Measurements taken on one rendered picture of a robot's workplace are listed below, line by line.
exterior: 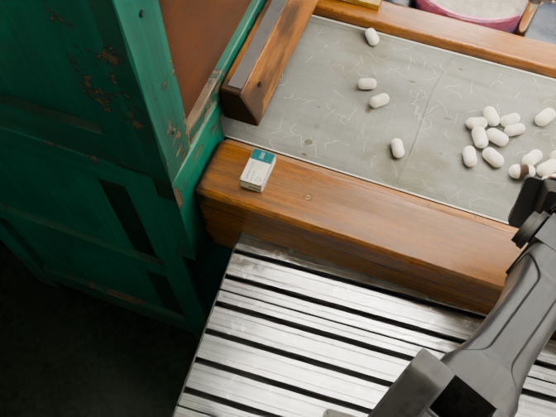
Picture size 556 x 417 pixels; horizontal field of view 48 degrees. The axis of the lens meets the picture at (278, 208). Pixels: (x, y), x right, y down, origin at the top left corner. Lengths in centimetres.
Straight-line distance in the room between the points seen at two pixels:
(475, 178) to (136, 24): 58
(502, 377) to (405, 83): 68
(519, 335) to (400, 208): 43
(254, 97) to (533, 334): 56
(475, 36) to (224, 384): 70
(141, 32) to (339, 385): 55
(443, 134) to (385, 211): 19
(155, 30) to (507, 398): 48
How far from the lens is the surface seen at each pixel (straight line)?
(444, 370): 47
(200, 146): 91
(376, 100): 103
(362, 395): 92
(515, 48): 115
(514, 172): 100
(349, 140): 100
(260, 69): 94
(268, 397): 91
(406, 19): 115
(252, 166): 92
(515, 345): 52
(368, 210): 91
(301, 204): 91
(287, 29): 102
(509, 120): 106
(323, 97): 105
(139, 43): 66
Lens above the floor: 156
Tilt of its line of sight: 62 degrees down
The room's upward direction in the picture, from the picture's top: 1 degrees counter-clockwise
